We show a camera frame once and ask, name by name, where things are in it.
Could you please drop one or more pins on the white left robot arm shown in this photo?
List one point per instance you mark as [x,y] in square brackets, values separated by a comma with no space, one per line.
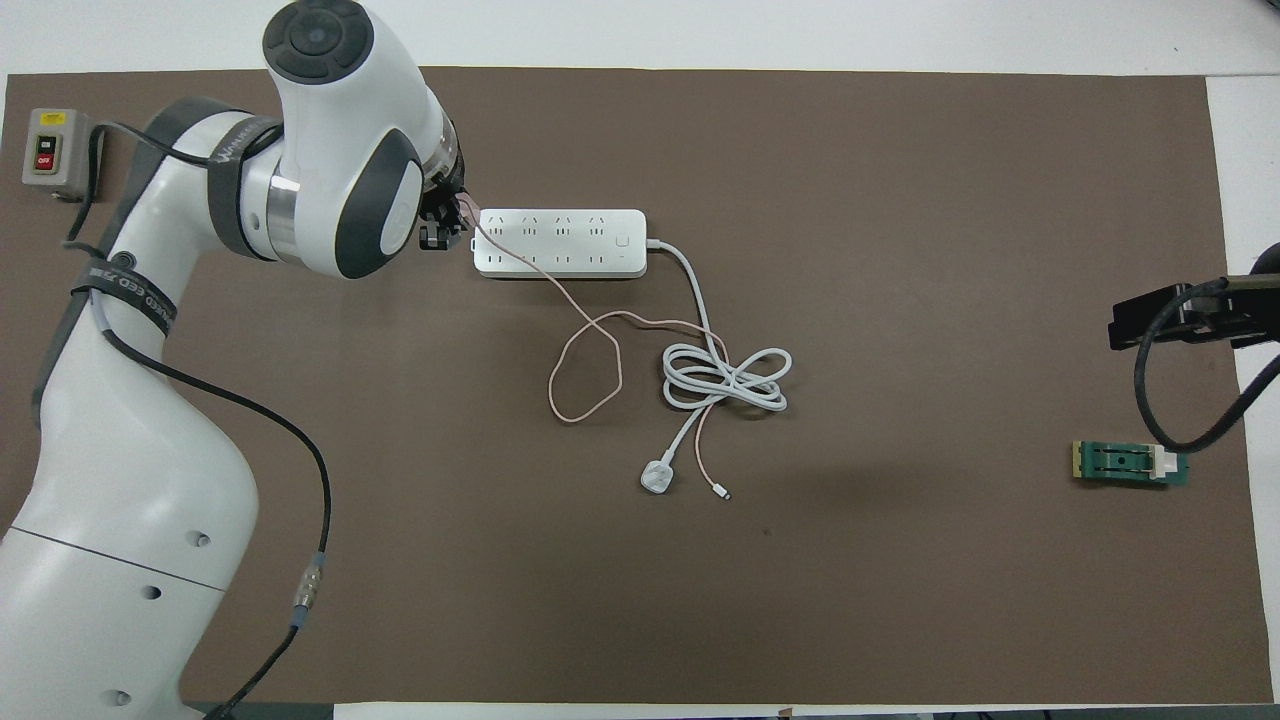
[130,450]

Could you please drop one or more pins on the green knife switch block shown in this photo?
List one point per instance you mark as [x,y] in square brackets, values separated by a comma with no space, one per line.
[1120,463]

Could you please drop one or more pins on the brown table mat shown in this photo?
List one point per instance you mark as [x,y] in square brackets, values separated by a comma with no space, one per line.
[800,600]

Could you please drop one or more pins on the white power strip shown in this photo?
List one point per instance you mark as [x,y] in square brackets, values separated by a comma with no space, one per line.
[570,243]

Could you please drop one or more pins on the grey on-off switch box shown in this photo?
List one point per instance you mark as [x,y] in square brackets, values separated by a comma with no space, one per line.
[50,150]

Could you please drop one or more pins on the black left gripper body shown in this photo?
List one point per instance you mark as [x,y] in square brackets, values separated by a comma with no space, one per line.
[445,205]

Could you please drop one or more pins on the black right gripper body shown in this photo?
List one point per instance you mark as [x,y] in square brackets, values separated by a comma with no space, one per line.
[1240,315]

